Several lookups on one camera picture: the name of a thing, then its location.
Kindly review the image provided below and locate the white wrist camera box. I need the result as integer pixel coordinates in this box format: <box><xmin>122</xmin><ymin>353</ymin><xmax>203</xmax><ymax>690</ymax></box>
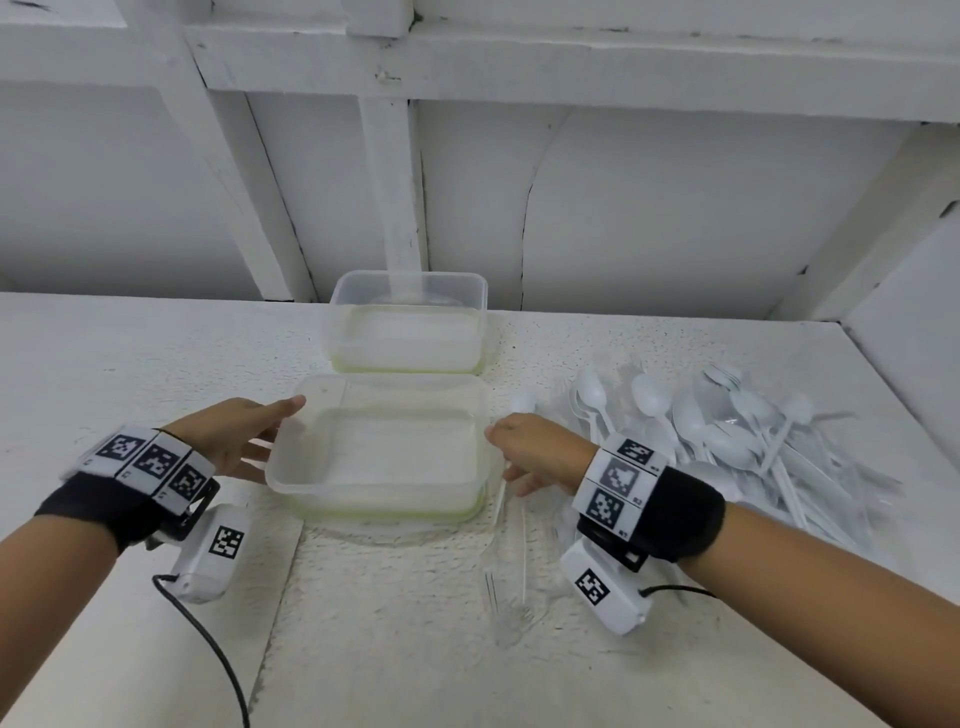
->
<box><xmin>558</xmin><ymin>540</ymin><xmax>652</xmax><ymax>638</ymax></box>
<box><xmin>168</xmin><ymin>504</ymin><xmax>249</xmax><ymax>606</ymax></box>

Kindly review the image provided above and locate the person's left forearm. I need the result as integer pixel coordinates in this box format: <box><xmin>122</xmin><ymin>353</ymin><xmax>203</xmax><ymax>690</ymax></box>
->
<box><xmin>0</xmin><ymin>513</ymin><xmax>123</xmax><ymax>728</ymax></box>

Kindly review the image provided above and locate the clear plastic fork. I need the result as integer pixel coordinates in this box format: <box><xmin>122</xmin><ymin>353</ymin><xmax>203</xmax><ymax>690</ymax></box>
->
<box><xmin>482</xmin><ymin>525</ymin><xmax>505</xmax><ymax>618</ymax></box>
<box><xmin>514</xmin><ymin>506</ymin><xmax>535</xmax><ymax>624</ymax></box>

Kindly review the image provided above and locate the black camera cable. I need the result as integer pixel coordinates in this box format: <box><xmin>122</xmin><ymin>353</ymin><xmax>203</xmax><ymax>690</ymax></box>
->
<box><xmin>637</xmin><ymin>582</ymin><xmax>718</xmax><ymax>602</ymax></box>
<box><xmin>152</xmin><ymin>573</ymin><xmax>251</xmax><ymax>728</ymax></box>

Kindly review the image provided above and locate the clear plastic food container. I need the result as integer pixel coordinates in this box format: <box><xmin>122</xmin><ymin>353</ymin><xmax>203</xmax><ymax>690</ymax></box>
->
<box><xmin>265</xmin><ymin>372</ymin><xmax>505</xmax><ymax>526</ymax></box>
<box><xmin>322</xmin><ymin>270</ymin><xmax>490</xmax><ymax>376</ymax></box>

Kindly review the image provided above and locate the black wristband with marker tags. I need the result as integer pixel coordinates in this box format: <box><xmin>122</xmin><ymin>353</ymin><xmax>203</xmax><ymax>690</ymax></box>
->
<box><xmin>571</xmin><ymin>433</ymin><xmax>728</xmax><ymax>565</ymax></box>
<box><xmin>33</xmin><ymin>424</ymin><xmax>223</xmax><ymax>555</ymax></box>

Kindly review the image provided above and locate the pile of white plastic cutlery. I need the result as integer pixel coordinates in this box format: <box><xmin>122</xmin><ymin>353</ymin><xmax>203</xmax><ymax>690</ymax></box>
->
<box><xmin>534</xmin><ymin>360</ymin><xmax>906</xmax><ymax>560</ymax></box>

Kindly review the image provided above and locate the person's left hand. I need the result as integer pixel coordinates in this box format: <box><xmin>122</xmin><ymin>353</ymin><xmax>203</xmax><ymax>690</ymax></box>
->
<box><xmin>161</xmin><ymin>396</ymin><xmax>307</xmax><ymax>485</ymax></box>

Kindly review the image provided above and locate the person's right forearm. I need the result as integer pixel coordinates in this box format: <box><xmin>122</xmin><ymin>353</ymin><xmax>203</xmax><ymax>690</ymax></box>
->
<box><xmin>677</xmin><ymin>501</ymin><xmax>960</xmax><ymax>728</ymax></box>

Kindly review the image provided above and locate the person's right hand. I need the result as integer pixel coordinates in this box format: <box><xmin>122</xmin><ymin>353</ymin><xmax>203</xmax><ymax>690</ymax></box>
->
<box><xmin>486</xmin><ymin>412</ymin><xmax>601</xmax><ymax>500</ymax></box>

